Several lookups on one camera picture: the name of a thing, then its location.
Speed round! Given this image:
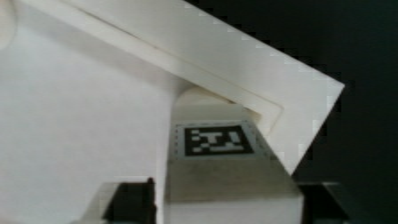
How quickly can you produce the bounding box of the white leg with tag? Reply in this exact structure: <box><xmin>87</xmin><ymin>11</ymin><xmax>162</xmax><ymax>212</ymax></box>
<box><xmin>162</xmin><ymin>87</ymin><xmax>304</xmax><ymax>224</ymax></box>

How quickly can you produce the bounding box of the white square tabletop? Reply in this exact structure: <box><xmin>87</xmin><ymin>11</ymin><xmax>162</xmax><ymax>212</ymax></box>
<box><xmin>0</xmin><ymin>0</ymin><xmax>343</xmax><ymax>224</ymax></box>

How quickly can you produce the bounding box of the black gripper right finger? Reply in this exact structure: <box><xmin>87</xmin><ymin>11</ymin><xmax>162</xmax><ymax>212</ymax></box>
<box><xmin>299</xmin><ymin>182</ymin><xmax>368</xmax><ymax>224</ymax></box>

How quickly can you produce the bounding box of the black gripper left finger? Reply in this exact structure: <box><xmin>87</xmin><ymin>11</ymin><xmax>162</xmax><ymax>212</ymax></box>
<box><xmin>73</xmin><ymin>178</ymin><xmax>157</xmax><ymax>224</ymax></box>

